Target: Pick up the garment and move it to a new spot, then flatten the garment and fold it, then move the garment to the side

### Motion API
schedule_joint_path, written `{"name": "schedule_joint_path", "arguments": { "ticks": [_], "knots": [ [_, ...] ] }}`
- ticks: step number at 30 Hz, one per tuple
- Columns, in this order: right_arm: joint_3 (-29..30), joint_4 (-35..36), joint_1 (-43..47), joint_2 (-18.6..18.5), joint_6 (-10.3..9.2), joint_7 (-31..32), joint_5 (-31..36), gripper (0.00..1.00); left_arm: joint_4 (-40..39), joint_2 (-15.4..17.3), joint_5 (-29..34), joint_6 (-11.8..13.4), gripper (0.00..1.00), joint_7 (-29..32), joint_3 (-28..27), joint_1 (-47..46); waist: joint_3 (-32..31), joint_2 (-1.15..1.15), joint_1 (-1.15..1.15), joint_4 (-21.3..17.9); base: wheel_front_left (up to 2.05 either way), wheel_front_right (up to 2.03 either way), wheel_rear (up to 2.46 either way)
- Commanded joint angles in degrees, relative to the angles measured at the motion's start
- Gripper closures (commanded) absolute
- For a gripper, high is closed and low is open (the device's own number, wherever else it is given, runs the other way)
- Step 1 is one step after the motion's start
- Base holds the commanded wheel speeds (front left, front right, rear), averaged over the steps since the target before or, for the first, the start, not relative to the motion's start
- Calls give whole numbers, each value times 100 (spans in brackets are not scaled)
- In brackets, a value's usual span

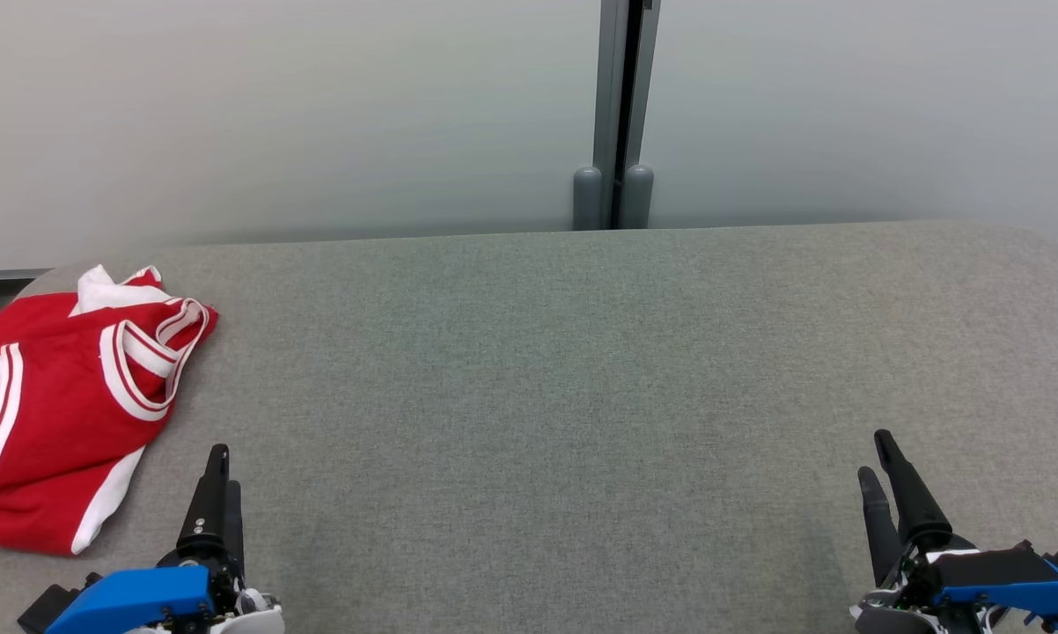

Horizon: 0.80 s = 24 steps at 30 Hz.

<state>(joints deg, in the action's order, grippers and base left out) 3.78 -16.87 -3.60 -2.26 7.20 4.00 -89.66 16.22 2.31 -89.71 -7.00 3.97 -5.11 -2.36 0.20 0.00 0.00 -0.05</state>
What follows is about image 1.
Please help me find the red white jersey shirt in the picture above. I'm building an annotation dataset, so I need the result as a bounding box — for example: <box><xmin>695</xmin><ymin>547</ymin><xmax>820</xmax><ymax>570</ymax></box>
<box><xmin>0</xmin><ymin>264</ymin><xmax>220</xmax><ymax>459</ymax></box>

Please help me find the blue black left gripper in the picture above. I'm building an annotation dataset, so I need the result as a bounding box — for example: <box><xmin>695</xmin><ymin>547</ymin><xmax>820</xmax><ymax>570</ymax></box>
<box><xmin>45</xmin><ymin>444</ymin><xmax>248</xmax><ymax>634</ymax></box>

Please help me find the grey metal door frame post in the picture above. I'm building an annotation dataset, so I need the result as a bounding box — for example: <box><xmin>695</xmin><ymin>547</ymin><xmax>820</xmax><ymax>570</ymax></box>
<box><xmin>592</xmin><ymin>0</ymin><xmax>662</xmax><ymax>230</ymax></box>

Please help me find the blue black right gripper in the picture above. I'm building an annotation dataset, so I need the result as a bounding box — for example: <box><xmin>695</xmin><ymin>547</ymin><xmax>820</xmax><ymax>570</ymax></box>
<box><xmin>857</xmin><ymin>430</ymin><xmax>1058</xmax><ymax>631</ymax></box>

